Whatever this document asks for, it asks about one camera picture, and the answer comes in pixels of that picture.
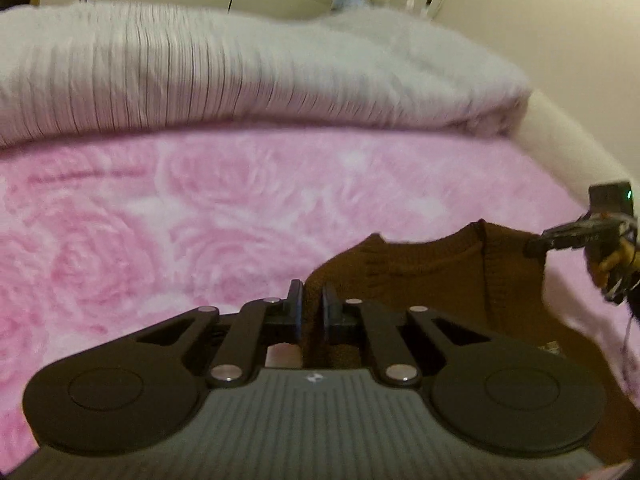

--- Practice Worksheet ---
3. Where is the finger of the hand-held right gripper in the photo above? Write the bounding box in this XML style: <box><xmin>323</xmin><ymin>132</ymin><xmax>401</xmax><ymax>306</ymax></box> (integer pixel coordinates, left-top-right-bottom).
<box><xmin>524</xmin><ymin>219</ymin><xmax>622</xmax><ymax>257</ymax></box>

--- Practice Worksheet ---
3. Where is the white ribbed quilt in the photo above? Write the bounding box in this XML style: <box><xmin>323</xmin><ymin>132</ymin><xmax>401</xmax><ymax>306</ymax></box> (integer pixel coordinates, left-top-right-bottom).
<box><xmin>0</xmin><ymin>2</ymin><xmax>533</xmax><ymax>148</ymax></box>

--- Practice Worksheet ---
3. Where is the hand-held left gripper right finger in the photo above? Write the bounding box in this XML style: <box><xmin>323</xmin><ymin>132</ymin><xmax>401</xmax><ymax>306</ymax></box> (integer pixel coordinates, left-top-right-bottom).
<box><xmin>320</xmin><ymin>282</ymin><xmax>493</xmax><ymax>388</ymax></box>

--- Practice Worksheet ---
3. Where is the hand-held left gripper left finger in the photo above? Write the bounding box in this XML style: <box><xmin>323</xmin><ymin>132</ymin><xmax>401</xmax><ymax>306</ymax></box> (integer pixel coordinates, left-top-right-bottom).
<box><xmin>132</xmin><ymin>279</ymin><xmax>306</xmax><ymax>388</ymax></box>

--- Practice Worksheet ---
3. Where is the pink rose print blanket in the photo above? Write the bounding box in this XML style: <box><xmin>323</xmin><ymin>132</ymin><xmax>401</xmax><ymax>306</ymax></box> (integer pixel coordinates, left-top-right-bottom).
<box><xmin>0</xmin><ymin>127</ymin><xmax>640</xmax><ymax>461</ymax></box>

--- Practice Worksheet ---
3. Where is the brown knit sweater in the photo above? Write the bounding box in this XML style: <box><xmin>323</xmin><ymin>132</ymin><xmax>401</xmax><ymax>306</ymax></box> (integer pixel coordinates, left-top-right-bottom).
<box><xmin>302</xmin><ymin>219</ymin><xmax>626</xmax><ymax>396</ymax></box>

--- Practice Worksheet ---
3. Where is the person's right hand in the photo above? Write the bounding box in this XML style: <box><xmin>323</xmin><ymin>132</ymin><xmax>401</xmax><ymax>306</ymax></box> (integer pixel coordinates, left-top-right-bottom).
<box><xmin>586</xmin><ymin>239</ymin><xmax>633</xmax><ymax>287</ymax></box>

